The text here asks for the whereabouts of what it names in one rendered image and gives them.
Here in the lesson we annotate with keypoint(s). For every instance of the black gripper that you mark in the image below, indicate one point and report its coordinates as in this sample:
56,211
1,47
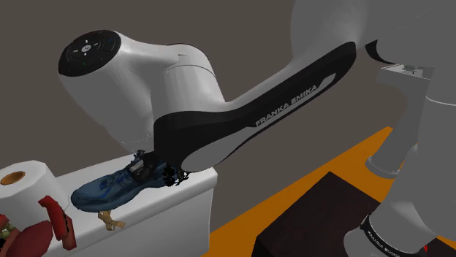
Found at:
152,167

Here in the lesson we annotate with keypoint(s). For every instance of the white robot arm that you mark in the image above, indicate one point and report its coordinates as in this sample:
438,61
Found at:
135,89

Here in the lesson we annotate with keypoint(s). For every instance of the blue sports shoe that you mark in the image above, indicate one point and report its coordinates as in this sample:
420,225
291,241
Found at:
107,192

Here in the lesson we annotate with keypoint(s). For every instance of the small tan figure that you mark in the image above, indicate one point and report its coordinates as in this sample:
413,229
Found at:
108,220

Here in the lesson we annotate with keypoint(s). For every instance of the red toy figure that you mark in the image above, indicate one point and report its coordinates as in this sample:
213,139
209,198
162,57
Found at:
57,217

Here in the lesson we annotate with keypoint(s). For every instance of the white toilet paper roll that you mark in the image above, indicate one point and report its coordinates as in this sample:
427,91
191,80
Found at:
28,192

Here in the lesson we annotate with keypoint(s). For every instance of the dark robot stand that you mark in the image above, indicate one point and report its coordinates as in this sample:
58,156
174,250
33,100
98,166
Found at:
313,213

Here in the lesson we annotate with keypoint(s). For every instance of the grey pedestal sink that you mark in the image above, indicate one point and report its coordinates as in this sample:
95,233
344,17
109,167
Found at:
399,124

